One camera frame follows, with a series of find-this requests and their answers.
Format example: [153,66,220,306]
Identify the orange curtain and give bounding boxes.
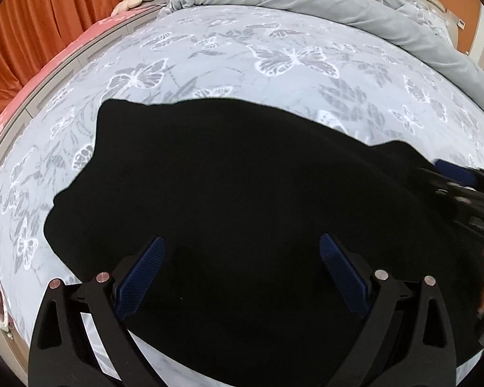
[0,0,188,124]

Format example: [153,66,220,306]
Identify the bed with butterfly print sheet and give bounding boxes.
[0,2,484,387]

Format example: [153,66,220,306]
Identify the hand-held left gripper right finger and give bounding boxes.
[318,233,455,387]

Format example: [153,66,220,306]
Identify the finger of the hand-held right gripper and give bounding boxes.
[407,167,484,253]
[433,158,484,195]

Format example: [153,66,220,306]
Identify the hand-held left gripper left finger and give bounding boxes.
[27,235,166,387]

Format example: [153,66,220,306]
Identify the black pants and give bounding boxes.
[42,97,484,387]

